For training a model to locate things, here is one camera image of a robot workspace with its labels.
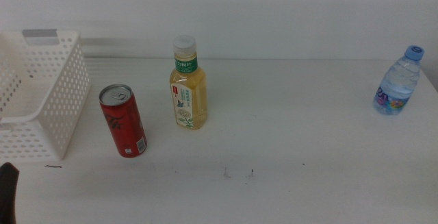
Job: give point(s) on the red soda can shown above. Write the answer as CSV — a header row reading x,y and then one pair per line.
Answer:
x,y
123,124

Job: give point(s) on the clear water bottle blue cap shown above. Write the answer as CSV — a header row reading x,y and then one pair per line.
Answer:
x,y
397,87

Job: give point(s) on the white perforated plastic basket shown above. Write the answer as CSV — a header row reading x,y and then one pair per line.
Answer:
x,y
65,114

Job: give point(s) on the yellow tea bottle green label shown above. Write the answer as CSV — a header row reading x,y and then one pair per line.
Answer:
x,y
190,94

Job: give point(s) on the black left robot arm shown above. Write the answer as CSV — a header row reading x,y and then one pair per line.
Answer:
x,y
7,196

